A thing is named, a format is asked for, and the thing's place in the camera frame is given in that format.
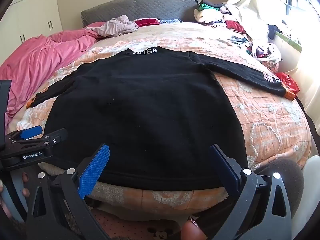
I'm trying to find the white wardrobe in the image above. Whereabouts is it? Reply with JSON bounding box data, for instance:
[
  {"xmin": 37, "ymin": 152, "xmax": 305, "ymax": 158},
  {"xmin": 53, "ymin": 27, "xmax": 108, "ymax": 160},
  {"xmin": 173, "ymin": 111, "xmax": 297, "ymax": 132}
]
[{"xmin": 0, "ymin": 0, "xmax": 63, "ymax": 65}]

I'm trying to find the pink cartoon-print cloth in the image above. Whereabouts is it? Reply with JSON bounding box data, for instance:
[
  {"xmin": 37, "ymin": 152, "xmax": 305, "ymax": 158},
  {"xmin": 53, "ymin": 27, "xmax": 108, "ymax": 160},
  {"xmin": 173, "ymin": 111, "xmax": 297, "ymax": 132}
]
[{"xmin": 87, "ymin": 205, "xmax": 185, "ymax": 240}]

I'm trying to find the pink duvet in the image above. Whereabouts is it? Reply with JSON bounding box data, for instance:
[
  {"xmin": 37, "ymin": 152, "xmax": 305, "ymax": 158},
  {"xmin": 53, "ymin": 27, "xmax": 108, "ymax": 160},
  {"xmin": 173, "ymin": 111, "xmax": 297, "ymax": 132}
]
[{"xmin": 0, "ymin": 21, "xmax": 105, "ymax": 128}]

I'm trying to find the grey quilted headboard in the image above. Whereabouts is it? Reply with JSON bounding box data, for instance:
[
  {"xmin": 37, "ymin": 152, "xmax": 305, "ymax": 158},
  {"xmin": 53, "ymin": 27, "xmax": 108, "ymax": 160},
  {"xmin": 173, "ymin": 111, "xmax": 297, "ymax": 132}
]
[{"xmin": 80, "ymin": 0, "xmax": 200, "ymax": 28}]

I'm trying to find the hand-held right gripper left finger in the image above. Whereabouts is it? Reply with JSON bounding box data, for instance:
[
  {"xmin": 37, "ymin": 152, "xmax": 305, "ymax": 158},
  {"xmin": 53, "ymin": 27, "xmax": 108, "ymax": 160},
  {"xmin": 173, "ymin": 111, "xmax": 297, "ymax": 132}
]
[{"xmin": 25, "ymin": 144, "xmax": 110, "ymax": 240}]

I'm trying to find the green-edged ledge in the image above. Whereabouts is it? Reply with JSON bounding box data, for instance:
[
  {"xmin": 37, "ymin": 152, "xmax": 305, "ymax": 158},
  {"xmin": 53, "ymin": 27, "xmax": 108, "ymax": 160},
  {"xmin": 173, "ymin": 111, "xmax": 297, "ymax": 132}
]
[{"xmin": 275, "ymin": 31, "xmax": 303, "ymax": 52}]

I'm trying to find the lilac crumpled garment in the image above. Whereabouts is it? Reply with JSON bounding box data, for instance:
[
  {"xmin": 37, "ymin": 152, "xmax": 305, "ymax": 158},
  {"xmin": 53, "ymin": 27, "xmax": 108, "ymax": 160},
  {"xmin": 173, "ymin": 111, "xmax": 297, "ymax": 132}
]
[{"xmin": 86, "ymin": 15, "xmax": 138, "ymax": 38}]

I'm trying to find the person's right hand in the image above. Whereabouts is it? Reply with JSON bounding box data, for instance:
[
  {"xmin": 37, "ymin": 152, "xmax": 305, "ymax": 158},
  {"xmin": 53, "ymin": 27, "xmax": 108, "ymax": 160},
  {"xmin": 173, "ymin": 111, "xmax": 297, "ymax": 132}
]
[{"xmin": 181, "ymin": 216, "xmax": 208, "ymax": 240}]

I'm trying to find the person's left hand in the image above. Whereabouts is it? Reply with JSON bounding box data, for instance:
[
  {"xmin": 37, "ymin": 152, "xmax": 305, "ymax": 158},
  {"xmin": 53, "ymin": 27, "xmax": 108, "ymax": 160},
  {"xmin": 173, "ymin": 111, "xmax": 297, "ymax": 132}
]
[{"xmin": 21, "ymin": 172, "xmax": 30, "ymax": 197}]

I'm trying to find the dark hanging garment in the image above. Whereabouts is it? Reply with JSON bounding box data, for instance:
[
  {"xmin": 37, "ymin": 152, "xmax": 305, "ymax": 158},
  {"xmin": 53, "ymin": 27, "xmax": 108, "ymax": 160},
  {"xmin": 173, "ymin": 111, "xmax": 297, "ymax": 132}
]
[{"xmin": 267, "ymin": 24, "xmax": 283, "ymax": 40}]

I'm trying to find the red garment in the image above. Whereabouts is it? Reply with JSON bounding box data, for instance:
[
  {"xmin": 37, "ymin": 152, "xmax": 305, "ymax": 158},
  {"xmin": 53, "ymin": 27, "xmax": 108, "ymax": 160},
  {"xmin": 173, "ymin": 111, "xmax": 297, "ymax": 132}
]
[{"xmin": 134, "ymin": 17, "xmax": 160, "ymax": 27}]

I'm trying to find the person's grey trouser leg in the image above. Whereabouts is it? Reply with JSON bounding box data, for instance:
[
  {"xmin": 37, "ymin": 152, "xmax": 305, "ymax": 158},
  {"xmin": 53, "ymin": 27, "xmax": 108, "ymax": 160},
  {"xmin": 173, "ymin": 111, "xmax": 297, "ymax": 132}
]
[{"xmin": 252, "ymin": 156, "xmax": 304, "ymax": 220}]

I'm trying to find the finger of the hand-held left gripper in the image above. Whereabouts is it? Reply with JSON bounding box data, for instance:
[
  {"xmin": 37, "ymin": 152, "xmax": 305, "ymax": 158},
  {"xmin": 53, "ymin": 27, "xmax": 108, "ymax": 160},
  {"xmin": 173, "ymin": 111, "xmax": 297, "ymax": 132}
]
[
  {"xmin": 6, "ymin": 125, "xmax": 43, "ymax": 143},
  {"xmin": 11, "ymin": 128, "xmax": 68, "ymax": 153}
]

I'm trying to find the black sweater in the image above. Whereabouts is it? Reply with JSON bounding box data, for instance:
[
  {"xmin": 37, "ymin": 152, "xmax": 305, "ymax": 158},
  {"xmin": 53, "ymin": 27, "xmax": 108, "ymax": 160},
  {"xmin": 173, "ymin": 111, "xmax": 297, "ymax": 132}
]
[{"xmin": 26, "ymin": 46, "xmax": 295, "ymax": 190}]

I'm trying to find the pile of folded clothes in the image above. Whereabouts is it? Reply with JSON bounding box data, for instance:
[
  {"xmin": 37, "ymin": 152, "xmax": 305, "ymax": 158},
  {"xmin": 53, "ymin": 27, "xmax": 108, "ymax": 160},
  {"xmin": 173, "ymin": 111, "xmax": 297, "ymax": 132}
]
[{"xmin": 194, "ymin": 0, "xmax": 253, "ymax": 40}]

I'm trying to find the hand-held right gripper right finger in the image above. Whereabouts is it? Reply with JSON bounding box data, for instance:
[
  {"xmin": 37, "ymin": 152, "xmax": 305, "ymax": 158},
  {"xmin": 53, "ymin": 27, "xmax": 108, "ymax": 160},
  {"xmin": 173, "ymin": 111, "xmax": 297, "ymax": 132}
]
[{"xmin": 207, "ymin": 144, "xmax": 293, "ymax": 240}]

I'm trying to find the orange checked fleece blanket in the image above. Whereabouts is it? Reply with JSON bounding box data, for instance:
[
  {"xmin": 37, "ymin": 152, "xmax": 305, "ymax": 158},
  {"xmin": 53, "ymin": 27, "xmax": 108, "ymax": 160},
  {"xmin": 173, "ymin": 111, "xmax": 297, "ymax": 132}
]
[{"xmin": 16, "ymin": 22, "xmax": 313, "ymax": 215}]

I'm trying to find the white curtain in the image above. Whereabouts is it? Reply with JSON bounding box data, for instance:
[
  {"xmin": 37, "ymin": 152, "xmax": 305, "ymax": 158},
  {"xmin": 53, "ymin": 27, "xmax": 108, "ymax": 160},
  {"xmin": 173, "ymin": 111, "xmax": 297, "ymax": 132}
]
[{"xmin": 225, "ymin": 0, "xmax": 320, "ymax": 120}]

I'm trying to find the white bag of clothes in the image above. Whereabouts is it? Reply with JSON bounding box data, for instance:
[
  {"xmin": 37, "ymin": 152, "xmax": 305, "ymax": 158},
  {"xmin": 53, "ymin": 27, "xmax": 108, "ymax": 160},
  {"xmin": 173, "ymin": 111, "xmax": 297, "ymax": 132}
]
[{"xmin": 246, "ymin": 39, "xmax": 283, "ymax": 64}]

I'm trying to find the red plastic bag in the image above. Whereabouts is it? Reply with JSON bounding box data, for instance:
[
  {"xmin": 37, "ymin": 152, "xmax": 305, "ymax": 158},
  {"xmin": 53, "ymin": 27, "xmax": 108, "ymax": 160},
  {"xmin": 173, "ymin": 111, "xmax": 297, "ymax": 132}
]
[{"xmin": 275, "ymin": 72, "xmax": 300, "ymax": 98}]

